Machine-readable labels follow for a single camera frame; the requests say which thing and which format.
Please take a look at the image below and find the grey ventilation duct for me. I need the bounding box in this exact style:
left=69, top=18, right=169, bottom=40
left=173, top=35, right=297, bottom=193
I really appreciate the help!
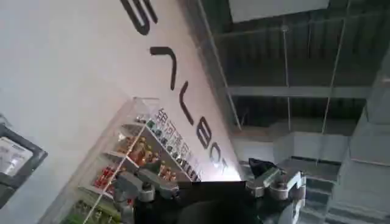
left=324, top=45, right=390, bottom=224

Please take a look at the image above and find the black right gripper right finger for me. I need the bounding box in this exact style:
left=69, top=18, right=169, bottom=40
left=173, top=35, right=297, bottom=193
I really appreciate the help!
left=245, top=158, right=307, bottom=201

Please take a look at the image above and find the clear shelf with colourful goods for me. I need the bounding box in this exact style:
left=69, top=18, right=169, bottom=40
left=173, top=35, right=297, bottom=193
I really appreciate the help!
left=39, top=96, right=202, bottom=224

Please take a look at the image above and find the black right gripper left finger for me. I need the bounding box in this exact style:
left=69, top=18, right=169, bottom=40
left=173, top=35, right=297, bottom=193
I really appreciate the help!
left=112, top=159, right=180, bottom=215

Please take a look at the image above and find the white ceiling panel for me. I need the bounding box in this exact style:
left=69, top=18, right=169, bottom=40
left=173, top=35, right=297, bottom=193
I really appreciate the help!
left=228, top=0, right=330, bottom=24

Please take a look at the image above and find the black box with pale label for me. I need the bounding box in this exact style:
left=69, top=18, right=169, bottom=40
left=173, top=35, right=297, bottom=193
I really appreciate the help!
left=0, top=123, right=49, bottom=209

